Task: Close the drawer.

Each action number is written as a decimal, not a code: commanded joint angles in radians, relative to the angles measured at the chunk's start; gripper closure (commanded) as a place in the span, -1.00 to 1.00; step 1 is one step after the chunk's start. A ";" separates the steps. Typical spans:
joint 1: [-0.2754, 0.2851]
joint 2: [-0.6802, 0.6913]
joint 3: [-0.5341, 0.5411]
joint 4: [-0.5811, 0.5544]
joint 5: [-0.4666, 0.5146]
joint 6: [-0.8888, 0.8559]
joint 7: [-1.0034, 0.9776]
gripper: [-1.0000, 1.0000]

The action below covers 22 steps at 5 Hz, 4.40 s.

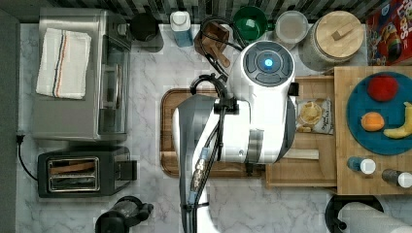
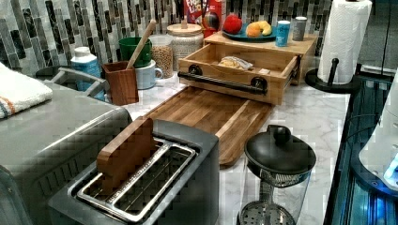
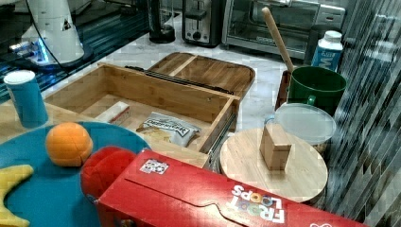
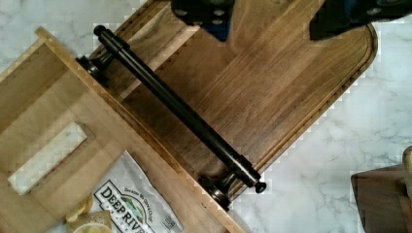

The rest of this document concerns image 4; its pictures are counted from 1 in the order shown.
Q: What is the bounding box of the black metal drawer handle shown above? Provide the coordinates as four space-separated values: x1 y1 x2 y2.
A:
77 25 267 211

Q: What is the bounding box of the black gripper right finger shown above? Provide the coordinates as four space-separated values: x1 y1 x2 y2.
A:
309 0 412 41

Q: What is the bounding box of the dark wooden block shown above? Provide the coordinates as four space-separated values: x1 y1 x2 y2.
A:
351 147 412 233

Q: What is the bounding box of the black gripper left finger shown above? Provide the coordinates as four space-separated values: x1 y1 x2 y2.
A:
171 0 235 42

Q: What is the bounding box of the white Deep River chips bag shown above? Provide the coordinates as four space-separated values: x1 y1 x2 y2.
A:
91 150 184 233

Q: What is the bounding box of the dark wooden cutting board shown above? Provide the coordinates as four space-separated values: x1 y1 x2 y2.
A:
100 0 377 195

